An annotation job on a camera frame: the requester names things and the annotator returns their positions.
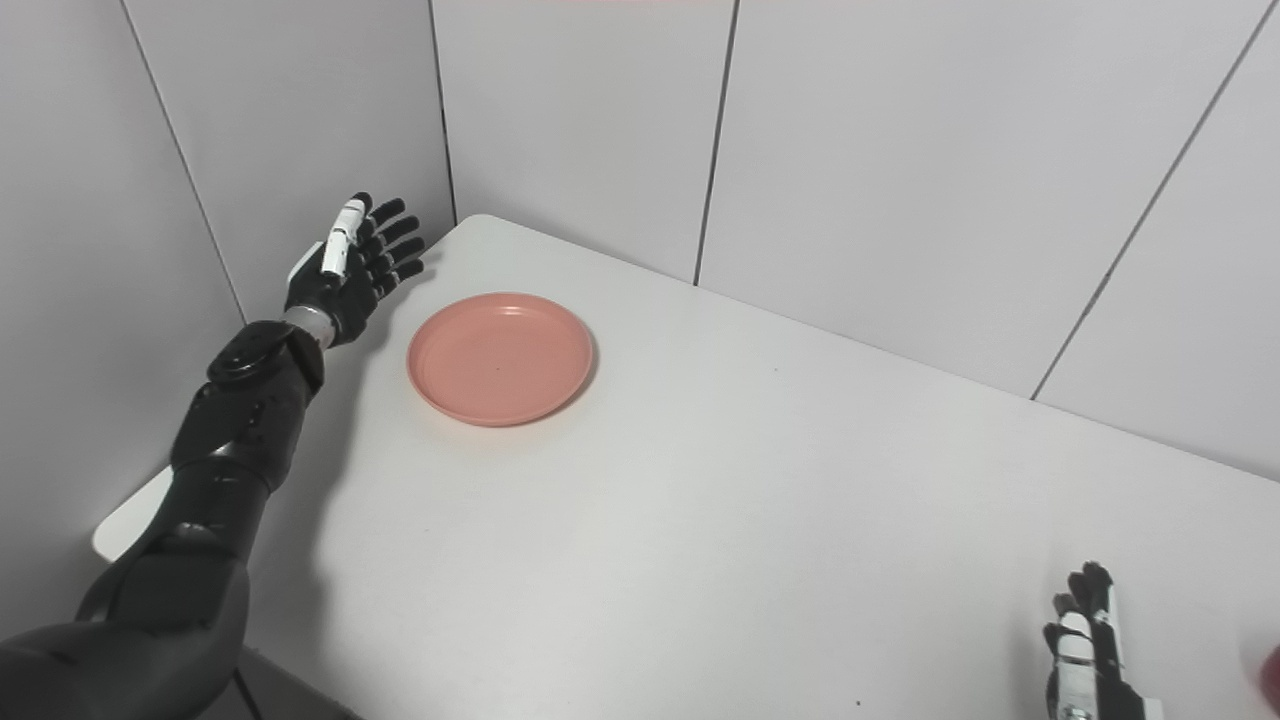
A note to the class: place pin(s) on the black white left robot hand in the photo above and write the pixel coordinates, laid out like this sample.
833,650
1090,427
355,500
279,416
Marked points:
345,295

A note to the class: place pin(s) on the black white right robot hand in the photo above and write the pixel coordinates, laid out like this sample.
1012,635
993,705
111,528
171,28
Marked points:
1105,690

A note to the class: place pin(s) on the pink round plate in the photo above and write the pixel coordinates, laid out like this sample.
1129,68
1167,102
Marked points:
500,360

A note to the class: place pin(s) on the red apple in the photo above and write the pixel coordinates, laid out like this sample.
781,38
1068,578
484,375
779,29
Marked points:
1273,680

